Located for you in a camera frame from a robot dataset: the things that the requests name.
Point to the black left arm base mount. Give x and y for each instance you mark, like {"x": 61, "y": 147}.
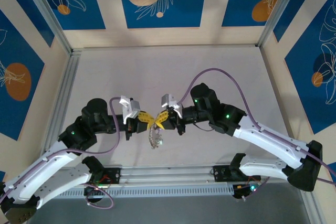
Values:
{"x": 113, "y": 175}

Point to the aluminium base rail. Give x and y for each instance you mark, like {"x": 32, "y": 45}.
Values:
{"x": 168, "y": 175}

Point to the aluminium frame post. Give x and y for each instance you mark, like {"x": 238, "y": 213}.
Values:
{"x": 44, "y": 11}
{"x": 282, "y": 10}

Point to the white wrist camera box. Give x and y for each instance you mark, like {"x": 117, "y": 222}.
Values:
{"x": 130, "y": 110}
{"x": 170, "y": 102}

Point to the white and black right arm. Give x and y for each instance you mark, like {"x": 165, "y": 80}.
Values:
{"x": 273, "y": 140}

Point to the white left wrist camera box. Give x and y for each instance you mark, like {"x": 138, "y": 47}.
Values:
{"x": 130, "y": 110}

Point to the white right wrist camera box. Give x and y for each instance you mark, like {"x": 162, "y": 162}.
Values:
{"x": 170, "y": 102}

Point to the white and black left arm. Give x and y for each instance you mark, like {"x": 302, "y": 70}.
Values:
{"x": 47, "y": 171}

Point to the aluminium side rail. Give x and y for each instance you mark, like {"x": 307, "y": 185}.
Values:
{"x": 69, "y": 77}

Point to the clear plastic bag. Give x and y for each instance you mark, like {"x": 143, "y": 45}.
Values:
{"x": 156, "y": 138}

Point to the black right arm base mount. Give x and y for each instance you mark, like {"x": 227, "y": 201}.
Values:
{"x": 221, "y": 172}

